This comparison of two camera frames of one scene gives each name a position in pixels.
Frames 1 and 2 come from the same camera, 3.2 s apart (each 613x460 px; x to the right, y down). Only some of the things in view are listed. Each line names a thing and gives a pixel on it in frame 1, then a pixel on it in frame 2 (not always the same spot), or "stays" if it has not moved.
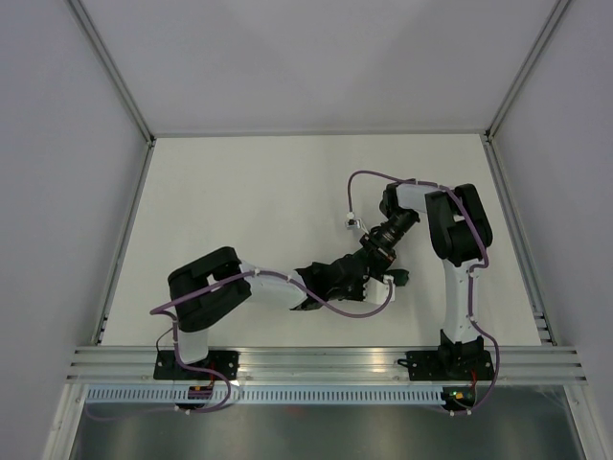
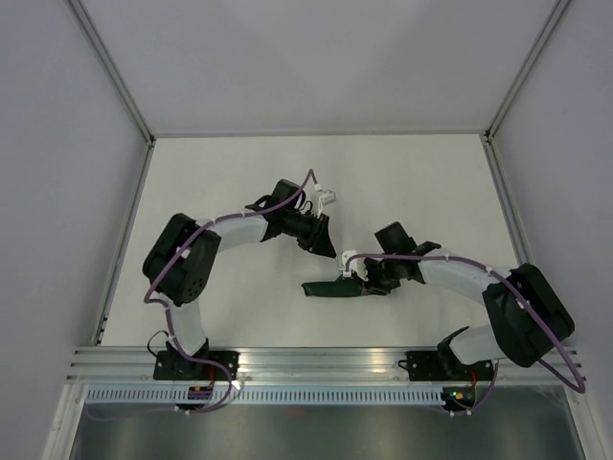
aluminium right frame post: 493,125 stays
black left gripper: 360,295 → 319,241
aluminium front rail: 130,364 stays
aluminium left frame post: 106,57 stays
